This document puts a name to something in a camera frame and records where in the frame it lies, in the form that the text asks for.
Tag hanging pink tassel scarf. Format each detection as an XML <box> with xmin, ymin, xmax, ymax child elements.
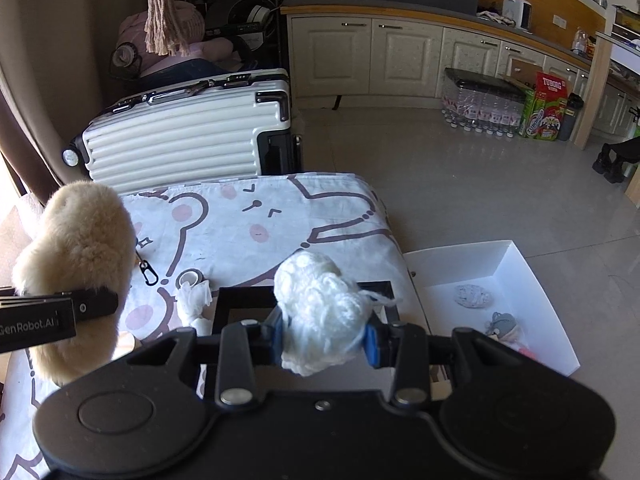
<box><xmin>144</xmin><ymin>0</ymin><xmax>194</xmax><ymax>56</ymax></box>

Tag white crumpled tissue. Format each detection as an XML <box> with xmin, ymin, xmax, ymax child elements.
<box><xmin>177</xmin><ymin>280</ymin><xmax>214</xmax><ymax>334</ymax></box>

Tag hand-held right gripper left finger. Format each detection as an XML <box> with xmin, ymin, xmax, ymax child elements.
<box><xmin>112</xmin><ymin>307</ymin><xmax>286</xmax><ymax>408</ymax></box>

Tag black carabiner clip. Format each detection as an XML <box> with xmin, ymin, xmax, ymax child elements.
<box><xmin>135</xmin><ymin>247</ymin><xmax>160</xmax><ymax>286</ymax></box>

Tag beige plush toy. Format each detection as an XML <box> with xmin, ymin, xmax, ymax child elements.
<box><xmin>11</xmin><ymin>182</ymin><xmax>137</xmax><ymax>387</ymax></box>

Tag pink cushion pile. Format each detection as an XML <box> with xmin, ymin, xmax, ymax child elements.
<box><xmin>117</xmin><ymin>2</ymin><xmax>237</xmax><ymax>81</ymax></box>

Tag white suitcase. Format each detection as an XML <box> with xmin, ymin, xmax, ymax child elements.
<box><xmin>62</xmin><ymin>67</ymin><xmax>304</xmax><ymax>196</ymax></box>

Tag cream kitchen cabinets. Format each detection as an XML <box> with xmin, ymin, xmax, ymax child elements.
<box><xmin>280</xmin><ymin>0</ymin><xmax>640</xmax><ymax>137</ymax></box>

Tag white box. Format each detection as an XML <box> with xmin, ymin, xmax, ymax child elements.
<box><xmin>402</xmin><ymin>240</ymin><xmax>581</xmax><ymax>386</ymax></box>

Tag white countertop appliance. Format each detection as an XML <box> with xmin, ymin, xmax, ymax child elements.
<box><xmin>501</xmin><ymin>0</ymin><xmax>536</xmax><ymax>31</ymax></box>

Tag green beer carton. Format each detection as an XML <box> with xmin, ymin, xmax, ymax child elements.
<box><xmin>517</xmin><ymin>71</ymin><xmax>571</xmax><ymax>140</ymax></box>

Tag black box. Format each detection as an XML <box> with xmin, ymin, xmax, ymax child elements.
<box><xmin>211</xmin><ymin>280</ymin><xmax>401</xmax><ymax>391</ymax></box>

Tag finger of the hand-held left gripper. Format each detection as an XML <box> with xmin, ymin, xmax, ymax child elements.
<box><xmin>74</xmin><ymin>288</ymin><xmax>120</xmax><ymax>319</ymax></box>

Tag brown curtain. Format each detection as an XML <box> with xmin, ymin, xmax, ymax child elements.
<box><xmin>0</xmin><ymin>77</ymin><xmax>76</xmax><ymax>197</ymax></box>

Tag pack of water bottles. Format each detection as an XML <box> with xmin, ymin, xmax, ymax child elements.
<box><xmin>441</xmin><ymin>67</ymin><xmax>534</xmax><ymax>139</ymax></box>

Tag grey plush keychain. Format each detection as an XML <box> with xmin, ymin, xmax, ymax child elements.
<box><xmin>483</xmin><ymin>311</ymin><xmax>521</xmax><ymax>344</ymax></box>

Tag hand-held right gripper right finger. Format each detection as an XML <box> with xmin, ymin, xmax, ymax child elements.
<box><xmin>364</xmin><ymin>321</ymin><xmax>506</xmax><ymax>408</ymax></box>

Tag black bin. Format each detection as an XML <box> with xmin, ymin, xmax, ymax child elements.
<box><xmin>557</xmin><ymin>92</ymin><xmax>585</xmax><ymax>142</ymax></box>

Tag printed blanket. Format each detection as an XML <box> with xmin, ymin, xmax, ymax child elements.
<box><xmin>0</xmin><ymin>172</ymin><xmax>431</xmax><ymax>461</ymax></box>

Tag black shelf rack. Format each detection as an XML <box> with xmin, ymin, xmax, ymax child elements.
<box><xmin>187</xmin><ymin>0</ymin><xmax>282</xmax><ymax>72</ymax></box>

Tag brown cardboard box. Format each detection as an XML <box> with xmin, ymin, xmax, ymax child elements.
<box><xmin>507</xmin><ymin>57</ymin><xmax>546</xmax><ymax>92</ymax></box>

